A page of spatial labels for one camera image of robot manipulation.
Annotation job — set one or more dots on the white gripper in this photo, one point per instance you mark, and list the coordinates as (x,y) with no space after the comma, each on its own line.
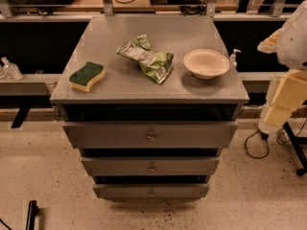
(294,45)

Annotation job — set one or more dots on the grey bottom drawer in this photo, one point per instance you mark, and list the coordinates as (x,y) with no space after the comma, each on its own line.
(111,191)

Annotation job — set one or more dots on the grey drawer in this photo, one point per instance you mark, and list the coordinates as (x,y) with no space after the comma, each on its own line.
(132,135)
(111,191)
(150,166)

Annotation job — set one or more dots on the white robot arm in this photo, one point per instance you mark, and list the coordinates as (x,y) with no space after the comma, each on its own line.
(293,41)

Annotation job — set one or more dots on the grey drawer cabinet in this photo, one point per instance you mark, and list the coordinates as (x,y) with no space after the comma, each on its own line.
(125,94)

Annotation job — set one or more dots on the grey top drawer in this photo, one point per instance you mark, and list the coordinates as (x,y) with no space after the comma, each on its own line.
(132,135)

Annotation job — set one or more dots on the grey middle drawer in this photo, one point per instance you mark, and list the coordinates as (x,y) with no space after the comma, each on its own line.
(150,166)

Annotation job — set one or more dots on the white pump bottle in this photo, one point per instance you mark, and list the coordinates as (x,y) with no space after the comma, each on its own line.
(233,57)

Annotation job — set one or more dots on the white bowl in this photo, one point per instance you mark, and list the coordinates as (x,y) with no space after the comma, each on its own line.
(206,64)

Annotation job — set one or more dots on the black stand leg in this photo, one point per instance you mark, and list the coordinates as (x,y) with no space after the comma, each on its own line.
(297,142)

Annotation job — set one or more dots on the green crumpled chip bag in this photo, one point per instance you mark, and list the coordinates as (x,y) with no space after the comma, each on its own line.
(155,65)

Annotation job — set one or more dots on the green yellow sponge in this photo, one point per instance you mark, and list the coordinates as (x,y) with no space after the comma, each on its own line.
(84,78)

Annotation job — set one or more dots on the clear sanitizer bottle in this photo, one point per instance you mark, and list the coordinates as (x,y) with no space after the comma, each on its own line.
(12,71)

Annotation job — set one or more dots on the black floor bar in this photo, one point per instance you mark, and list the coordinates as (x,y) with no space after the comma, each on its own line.
(32,212)

